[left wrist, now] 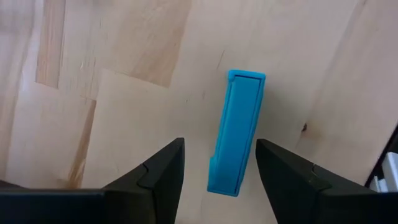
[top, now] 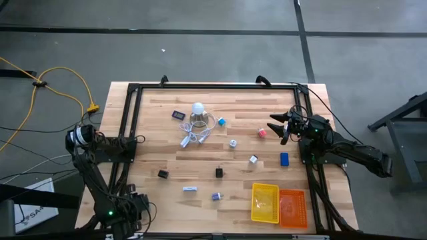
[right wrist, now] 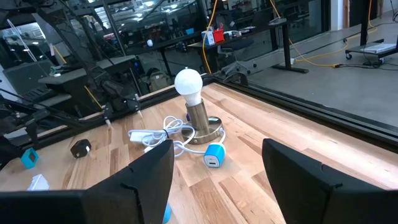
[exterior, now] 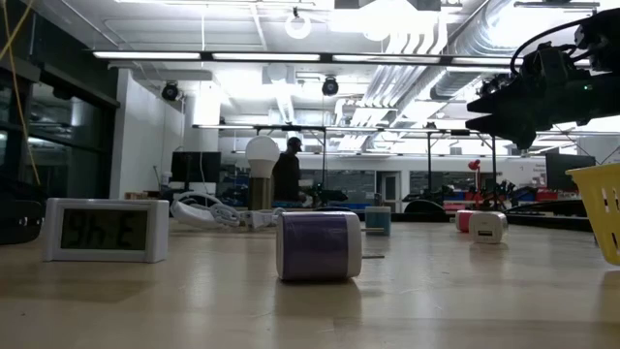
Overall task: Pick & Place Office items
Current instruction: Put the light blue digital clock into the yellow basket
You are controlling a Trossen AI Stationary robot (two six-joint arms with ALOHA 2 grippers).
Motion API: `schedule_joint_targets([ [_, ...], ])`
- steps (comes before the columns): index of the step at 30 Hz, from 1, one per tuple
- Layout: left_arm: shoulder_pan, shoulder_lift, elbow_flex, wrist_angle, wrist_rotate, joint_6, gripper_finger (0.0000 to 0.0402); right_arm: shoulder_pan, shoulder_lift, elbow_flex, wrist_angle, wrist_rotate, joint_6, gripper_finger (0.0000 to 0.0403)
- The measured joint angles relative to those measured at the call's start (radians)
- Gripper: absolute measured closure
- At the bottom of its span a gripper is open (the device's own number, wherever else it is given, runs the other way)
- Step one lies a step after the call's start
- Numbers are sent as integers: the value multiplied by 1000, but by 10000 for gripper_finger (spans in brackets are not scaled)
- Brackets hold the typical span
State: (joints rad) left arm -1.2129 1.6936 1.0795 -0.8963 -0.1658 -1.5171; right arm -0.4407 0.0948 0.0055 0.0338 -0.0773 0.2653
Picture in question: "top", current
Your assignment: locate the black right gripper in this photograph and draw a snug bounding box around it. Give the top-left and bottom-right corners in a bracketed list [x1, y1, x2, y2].
[266, 111, 316, 145]

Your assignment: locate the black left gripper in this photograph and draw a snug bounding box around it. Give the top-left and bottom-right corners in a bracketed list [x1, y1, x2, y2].
[115, 183, 150, 239]

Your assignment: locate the yellow plastic basket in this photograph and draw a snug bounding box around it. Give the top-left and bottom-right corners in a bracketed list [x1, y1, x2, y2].
[250, 182, 280, 224]

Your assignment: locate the orange plastic basket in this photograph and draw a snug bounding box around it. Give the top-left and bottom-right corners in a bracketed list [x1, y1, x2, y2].
[278, 189, 308, 229]

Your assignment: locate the white light bulb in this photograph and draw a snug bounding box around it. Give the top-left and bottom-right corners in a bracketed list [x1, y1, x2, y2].
[189, 102, 210, 129]

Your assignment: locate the white sign board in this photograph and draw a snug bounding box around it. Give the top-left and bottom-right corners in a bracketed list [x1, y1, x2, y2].
[13, 177, 59, 234]

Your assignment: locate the black beam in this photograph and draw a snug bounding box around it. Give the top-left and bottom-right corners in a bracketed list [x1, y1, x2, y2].
[0, 183, 81, 210]

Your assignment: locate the black floor strip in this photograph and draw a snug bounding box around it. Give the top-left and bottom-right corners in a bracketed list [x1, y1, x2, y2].
[0, 69, 37, 79]

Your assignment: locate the long black cable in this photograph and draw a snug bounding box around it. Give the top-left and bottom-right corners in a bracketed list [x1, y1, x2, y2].
[287, 81, 364, 145]

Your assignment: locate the black metal table frame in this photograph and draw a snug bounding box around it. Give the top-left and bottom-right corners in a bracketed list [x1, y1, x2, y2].
[75, 81, 360, 234]

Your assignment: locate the white lamp power cord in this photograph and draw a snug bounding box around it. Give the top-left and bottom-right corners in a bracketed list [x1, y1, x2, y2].
[178, 113, 218, 149]

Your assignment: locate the white floor cable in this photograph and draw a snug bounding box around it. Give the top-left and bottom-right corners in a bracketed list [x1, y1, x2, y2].
[1, 152, 91, 185]

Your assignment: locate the yellow extension cord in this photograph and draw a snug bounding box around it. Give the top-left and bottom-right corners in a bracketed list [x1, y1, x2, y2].
[0, 56, 100, 153]

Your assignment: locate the black side table frame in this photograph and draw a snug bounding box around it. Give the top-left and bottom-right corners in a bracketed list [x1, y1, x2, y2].
[368, 91, 427, 196]

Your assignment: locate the black floor cable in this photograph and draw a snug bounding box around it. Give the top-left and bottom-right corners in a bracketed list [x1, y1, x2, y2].
[0, 111, 101, 133]

